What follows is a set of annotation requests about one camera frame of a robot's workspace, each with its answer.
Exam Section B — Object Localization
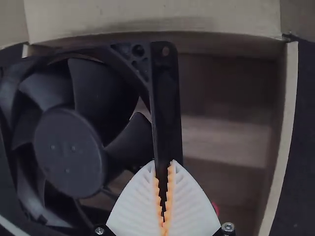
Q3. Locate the black square fan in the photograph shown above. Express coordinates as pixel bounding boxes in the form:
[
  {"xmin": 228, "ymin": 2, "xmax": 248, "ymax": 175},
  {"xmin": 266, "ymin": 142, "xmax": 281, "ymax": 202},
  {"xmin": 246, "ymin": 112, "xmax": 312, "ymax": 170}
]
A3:
[{"xmin": 0, "ymin": 41, "xmax": 220, "ymax": 236}]

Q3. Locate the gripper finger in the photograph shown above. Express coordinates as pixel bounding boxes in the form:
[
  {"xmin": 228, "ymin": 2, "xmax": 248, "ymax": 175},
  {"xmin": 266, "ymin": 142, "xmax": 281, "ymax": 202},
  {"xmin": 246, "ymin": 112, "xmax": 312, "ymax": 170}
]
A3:
[
  {"xmin": 94, "ymin": 161, "xmax": 165, "ymax": 236},
  {"xmin": 165, "ymin": 159, "xmax": 237, "ymax": 236}
]

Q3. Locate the cardboard box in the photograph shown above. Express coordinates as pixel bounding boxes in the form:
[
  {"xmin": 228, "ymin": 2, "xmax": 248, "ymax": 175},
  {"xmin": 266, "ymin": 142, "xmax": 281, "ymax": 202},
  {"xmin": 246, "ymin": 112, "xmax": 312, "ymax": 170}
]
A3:
[{"xmin": 0, "ymin": 0, "xmax": 315, "ymax": 236}]

